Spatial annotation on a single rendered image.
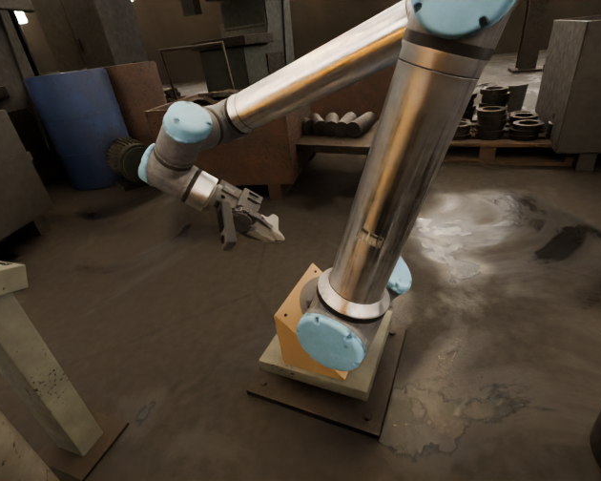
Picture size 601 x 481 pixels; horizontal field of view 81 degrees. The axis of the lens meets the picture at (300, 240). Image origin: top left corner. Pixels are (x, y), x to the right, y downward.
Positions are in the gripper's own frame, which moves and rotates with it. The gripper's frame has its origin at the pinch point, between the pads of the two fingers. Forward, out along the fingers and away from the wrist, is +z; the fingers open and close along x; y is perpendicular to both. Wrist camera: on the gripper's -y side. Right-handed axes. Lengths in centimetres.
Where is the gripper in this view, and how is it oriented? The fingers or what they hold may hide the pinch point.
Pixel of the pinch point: (278, 240)
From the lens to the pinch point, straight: 91.3
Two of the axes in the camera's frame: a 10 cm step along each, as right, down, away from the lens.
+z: 8.4, 4.6, 2.9
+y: 2.1, -7.7, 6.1
